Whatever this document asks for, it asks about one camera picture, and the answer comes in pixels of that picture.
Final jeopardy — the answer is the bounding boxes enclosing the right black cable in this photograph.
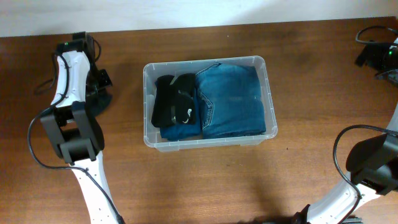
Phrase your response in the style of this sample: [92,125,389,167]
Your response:
[331,25,398,224]

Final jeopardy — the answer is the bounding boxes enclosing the dark blue jeans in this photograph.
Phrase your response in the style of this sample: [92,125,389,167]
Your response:
[195,63,266,139]

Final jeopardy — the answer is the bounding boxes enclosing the teal blue garment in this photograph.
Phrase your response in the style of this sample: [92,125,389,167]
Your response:
[160,91,201,141]

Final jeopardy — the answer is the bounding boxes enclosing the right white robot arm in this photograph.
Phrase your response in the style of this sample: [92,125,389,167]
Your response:
[292,114,397,224]

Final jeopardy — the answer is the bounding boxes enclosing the left black cable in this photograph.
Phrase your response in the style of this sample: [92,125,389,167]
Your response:
[27,37,127,224]

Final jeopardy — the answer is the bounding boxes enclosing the clear plastic storage bin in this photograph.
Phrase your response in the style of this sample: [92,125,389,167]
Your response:
[143,55,278,152]

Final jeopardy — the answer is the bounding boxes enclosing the black cable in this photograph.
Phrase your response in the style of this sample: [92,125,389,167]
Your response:
[331,25,398,224]
[27,37,127,224]

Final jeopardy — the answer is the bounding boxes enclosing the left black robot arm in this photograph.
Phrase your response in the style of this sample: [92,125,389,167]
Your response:
[37,32,124,223]

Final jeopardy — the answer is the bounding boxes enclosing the black garment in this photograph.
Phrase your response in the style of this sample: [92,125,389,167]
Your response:
[151,73,197,128]
[86,90,113,116]

